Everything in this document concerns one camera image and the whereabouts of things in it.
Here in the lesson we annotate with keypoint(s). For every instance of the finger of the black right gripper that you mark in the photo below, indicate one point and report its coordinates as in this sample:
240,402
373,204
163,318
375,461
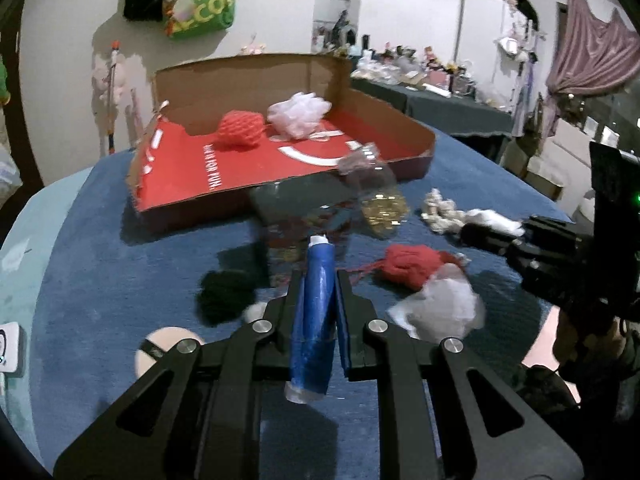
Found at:
553,269
537,226

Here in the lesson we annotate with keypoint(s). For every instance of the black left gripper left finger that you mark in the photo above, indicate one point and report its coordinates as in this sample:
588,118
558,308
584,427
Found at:
195,414

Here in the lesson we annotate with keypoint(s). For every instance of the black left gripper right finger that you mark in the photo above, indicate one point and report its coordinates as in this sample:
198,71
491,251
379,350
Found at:
442,412

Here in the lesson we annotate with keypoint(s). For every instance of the white cotton wad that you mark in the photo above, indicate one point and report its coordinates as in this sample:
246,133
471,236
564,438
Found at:
493,220

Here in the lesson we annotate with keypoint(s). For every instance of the beige round powder puff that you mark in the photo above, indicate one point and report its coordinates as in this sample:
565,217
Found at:
157,344

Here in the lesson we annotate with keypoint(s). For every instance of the red knitted pouch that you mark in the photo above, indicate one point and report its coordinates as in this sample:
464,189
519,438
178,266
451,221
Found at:
406,265

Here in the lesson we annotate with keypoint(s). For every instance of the blue felt roll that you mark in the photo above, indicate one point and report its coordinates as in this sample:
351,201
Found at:
312,338

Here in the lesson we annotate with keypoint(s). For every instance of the black fuzzy pom pom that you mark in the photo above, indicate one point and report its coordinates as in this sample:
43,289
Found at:
224,295

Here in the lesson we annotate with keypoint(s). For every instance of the blue carpet mat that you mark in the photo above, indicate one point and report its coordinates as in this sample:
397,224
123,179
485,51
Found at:
110,283

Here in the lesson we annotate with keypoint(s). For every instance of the dark green cluttered table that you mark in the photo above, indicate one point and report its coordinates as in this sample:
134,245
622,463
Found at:
454,116

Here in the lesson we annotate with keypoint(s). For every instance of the clear jar with gold beads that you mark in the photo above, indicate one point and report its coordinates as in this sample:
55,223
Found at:
381,204

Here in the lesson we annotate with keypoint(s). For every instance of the pink curtain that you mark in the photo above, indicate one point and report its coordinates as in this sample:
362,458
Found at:
596,57

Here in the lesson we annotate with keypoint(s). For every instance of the dark floral gift box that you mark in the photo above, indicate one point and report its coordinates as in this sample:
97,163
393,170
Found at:
293,210

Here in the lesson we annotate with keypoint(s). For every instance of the white mesh bath pouf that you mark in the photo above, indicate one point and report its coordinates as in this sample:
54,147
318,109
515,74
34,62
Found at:
299,116

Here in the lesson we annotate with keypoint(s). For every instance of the red cardboard box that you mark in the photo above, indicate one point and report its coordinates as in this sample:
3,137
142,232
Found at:
179,176

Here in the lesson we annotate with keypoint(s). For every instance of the red foam net ball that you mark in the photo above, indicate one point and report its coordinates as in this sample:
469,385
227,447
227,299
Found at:
240,129

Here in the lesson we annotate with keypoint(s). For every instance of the cream knitted rope toy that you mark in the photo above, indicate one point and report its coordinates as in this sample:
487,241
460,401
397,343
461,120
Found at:
440,215

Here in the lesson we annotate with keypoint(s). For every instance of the white cotton ball with string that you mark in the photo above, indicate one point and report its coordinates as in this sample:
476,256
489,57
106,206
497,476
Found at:
254,312

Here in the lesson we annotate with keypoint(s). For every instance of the pink plush on wall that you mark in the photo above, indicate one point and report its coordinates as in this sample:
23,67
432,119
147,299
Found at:
109,85

